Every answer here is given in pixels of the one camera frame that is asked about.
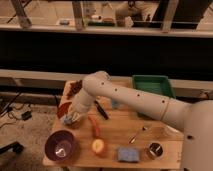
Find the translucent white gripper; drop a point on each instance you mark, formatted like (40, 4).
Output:
(76, 116)

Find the grey-blue towel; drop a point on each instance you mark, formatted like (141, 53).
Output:
(68, 120)

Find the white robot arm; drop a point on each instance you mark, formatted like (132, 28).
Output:
(195, 120)

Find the red bowl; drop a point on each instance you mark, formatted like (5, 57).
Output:
(62, 111)

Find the purple bowl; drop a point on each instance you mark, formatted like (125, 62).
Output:
(60, 146)

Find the orange carrot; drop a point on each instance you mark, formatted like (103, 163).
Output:
(95, 127)

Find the bunch of dark grapes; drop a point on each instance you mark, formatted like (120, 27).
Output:
(74, 88)

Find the black chair base leg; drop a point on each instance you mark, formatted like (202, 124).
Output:
(16, 147)

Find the metal spoon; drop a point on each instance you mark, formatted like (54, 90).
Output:
(144, 128)

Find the blue sponge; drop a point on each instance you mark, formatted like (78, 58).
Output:
(130, 155)

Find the metal cup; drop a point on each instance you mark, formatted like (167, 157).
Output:
(155, 150)

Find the green plastic tray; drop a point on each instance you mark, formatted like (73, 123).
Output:
(157, 84)

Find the person in background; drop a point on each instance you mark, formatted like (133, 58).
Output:
(141, 12)

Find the black handled knife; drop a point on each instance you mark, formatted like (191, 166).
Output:
(101, 110)

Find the black power adapter with cable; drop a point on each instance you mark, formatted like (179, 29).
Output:
(10, 114)

